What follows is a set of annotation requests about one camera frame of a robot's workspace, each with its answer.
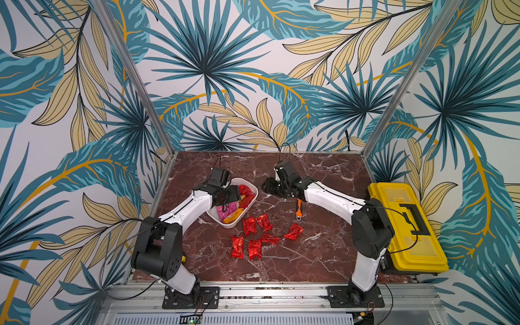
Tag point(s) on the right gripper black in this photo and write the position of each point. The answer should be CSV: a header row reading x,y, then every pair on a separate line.
x,y
277,186

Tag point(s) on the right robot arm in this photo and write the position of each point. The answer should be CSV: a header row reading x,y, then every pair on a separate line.
x,y
372,231

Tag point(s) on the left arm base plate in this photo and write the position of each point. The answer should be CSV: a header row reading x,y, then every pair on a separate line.
x,y
206,298

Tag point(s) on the white plastic storage box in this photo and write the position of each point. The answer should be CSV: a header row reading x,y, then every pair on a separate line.
x,y
212,213

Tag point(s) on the yellow tea bag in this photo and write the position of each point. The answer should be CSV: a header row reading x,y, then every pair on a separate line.
x,y
233,216

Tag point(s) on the aluminium front rail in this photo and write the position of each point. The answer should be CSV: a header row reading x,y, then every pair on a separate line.
x,y
274,303

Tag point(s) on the red tea bag in box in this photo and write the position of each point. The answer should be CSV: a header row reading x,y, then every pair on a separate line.
x,y
247,196

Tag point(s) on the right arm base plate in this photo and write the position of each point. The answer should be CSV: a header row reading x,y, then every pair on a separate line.
x,y
353,297

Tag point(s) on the red tea bag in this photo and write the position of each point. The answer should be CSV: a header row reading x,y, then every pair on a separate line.
x,y
237,247
255,249
264,222
247,196
269,239
294,232
249,226

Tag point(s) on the yellow black toolbox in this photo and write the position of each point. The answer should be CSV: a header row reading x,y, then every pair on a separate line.
x,y
414,248

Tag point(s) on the pink tea bag large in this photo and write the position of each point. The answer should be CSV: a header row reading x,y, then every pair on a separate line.
x,y
226,209

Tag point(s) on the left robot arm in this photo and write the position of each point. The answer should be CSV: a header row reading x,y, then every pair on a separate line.
x,y
159,246

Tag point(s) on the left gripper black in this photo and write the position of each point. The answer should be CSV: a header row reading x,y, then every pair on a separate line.
x,y
234,194

